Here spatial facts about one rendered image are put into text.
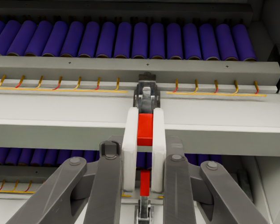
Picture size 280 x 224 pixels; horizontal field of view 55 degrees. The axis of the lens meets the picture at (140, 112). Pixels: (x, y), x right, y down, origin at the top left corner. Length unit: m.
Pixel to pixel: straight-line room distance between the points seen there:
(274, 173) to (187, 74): 0.17
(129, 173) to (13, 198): 0.32
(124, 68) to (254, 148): 0.16
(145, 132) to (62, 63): 0.13
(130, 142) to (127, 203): 0.27
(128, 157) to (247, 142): 0.16
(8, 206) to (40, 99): 0.21
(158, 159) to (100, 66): 0.16
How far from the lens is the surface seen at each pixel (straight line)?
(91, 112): 0.28
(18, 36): 0.36
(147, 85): 0.25
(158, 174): 0.16
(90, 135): 0.28
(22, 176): 0.45
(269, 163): 0.39
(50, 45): 0.33
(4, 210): 0.46
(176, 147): 0.17
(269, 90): 0.31
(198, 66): 0.29
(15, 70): 0.32
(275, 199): 0.38
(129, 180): 0.16
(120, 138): 0.18
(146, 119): 0.22
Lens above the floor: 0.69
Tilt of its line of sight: 34 degrees down
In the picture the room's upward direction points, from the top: straight up
